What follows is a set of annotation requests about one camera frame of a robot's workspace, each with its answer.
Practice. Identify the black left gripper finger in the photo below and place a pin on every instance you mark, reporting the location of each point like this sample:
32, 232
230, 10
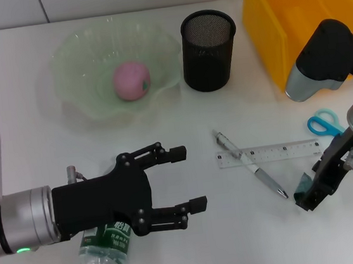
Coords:
197, 204
177, 153

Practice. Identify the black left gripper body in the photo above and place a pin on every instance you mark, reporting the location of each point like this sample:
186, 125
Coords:
101, 201

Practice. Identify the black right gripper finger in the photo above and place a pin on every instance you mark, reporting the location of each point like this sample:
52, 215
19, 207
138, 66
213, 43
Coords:
318, 164
315, 199

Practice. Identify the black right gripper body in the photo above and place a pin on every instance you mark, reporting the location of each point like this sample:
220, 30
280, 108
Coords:
336, 158

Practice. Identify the green plastic wrapper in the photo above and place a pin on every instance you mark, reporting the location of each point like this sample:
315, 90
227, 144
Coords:
303, 184

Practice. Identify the clear water bottle green label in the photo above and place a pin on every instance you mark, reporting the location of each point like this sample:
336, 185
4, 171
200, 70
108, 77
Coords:
98, 258

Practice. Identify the pink peach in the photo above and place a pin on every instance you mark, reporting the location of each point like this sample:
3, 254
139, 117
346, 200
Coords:
130, 80

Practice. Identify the clear plastic ruler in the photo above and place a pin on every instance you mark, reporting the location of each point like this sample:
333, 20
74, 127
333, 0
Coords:
277, 153

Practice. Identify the silver white ballpoint pen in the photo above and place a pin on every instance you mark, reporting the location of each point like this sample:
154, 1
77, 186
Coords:
264, 177

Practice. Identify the black mesh pen holder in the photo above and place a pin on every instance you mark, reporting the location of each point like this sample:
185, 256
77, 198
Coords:
208, 64

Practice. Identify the green glass fruit plate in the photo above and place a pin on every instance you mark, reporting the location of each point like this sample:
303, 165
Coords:
92, 68

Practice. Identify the yellow plastic bin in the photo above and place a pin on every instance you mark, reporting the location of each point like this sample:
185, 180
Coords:
265, 16

